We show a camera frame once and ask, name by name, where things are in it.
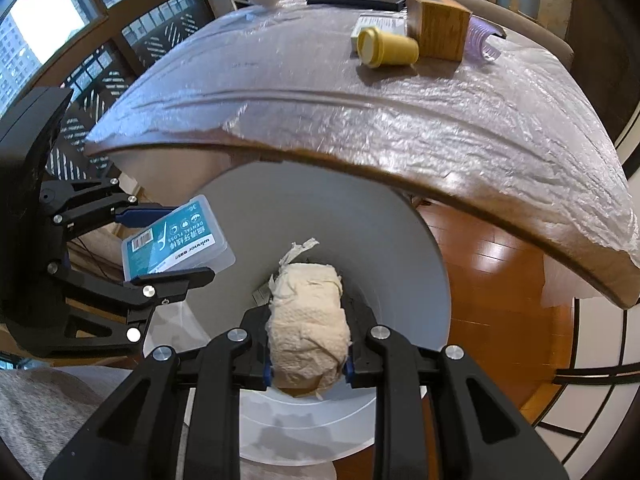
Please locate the white box with purple squares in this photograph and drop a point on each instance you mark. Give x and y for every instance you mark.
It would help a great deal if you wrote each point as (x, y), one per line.
(385, 22)

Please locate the yellow cup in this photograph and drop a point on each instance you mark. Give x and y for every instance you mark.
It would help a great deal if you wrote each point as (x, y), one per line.
(395, 47)

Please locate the beige paper tissue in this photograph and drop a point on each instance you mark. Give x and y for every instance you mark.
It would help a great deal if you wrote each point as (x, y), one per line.
(307, 325)

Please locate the clear dental floss box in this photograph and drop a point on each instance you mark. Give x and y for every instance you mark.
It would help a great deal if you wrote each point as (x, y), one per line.
(175, 245)

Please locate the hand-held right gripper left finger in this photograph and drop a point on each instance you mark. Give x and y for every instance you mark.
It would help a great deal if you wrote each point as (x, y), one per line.
(255, 360)

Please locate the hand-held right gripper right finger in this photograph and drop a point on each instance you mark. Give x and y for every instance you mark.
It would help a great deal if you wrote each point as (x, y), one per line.
(360, 360)

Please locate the white panel sliding door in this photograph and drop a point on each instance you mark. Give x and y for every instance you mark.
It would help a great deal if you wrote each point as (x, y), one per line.
(600, 340)

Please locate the purple plastic cup stack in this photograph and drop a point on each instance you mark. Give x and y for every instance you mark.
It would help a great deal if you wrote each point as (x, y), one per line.
(482, 35)

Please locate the dark wooden cabinet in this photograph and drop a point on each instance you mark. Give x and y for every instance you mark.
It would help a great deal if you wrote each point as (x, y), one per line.
(587, 15)

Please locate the window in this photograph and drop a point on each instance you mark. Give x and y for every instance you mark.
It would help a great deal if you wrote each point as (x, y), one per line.
(45, 15)

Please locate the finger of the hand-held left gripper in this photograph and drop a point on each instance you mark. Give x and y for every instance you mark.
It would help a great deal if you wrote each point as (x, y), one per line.
(140, 215)
(170, 282)

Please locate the white trash bin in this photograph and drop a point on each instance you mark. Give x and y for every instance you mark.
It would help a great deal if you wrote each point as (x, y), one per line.
(280, 205)

